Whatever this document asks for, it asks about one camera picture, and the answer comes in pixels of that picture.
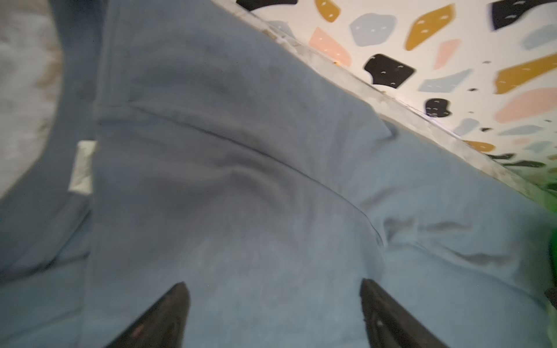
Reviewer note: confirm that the grey blue t shirt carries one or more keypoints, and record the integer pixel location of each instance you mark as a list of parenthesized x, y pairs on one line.
[(190, 147)]

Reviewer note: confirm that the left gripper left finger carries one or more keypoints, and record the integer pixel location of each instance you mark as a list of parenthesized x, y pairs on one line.
[(162, 325)]

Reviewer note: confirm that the green plastic basket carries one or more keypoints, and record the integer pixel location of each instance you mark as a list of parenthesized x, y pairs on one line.
[(541, 238)]

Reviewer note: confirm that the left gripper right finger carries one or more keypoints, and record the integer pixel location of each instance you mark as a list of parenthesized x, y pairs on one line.
[(389, 324)]

